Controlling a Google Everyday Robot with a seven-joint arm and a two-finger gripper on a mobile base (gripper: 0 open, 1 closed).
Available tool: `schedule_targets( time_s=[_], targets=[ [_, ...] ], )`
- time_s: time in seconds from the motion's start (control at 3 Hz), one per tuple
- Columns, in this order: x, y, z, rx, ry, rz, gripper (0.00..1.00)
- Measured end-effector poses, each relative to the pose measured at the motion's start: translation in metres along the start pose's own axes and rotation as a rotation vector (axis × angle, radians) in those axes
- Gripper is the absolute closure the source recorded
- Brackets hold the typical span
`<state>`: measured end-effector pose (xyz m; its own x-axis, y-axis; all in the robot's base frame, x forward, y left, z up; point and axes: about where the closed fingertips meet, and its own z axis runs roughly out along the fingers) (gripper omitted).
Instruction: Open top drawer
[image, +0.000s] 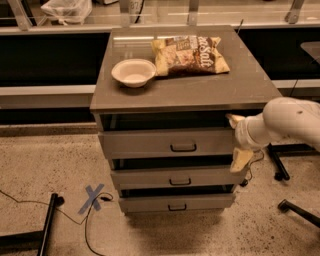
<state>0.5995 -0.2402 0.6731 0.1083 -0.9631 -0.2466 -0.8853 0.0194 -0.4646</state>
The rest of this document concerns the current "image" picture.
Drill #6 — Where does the grey bottom drawer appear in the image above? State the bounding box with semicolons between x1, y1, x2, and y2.
119;193;235;214

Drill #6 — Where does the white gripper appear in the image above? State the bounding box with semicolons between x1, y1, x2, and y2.
226;113;263;173

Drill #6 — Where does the grey middle drawer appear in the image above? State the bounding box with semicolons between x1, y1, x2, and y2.
111;165;247;190

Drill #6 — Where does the grey top drawer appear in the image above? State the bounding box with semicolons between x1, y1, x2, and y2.
98;128;234;159

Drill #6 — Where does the sea salt chip bag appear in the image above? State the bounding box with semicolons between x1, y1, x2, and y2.
151;35;230;76

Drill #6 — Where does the black chair leg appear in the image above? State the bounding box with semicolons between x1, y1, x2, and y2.
277;199;320;228

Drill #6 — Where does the black stand leg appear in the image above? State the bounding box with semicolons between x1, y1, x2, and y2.
0;193;64;256
267;144;319;181

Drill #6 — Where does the white paper bowl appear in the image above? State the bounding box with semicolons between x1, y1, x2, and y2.
111;59;156;88

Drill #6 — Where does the blue tape cross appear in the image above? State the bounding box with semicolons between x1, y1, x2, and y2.
78;184;104;215

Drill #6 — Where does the thin cable right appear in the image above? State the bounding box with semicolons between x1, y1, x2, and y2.
239;149;266;188

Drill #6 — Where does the black stand leg left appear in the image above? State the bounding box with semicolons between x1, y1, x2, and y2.
0;193;64;256

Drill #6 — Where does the black floor cable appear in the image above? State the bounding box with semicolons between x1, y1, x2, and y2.
0;189;115;256

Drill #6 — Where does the black stand leg right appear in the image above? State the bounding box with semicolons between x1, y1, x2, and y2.
267;144;319;181

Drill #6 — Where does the grey drawer cabinet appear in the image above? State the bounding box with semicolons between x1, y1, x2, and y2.
90;26;280;199

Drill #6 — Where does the grey drawer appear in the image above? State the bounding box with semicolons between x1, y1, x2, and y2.
111;165;247;190
119;193;235;214
98;128;234;159

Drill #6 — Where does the clear plastic bag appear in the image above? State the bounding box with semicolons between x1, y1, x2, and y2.
41;0;92;25

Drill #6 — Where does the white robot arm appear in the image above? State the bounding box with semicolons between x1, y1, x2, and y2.
226;97;320;173

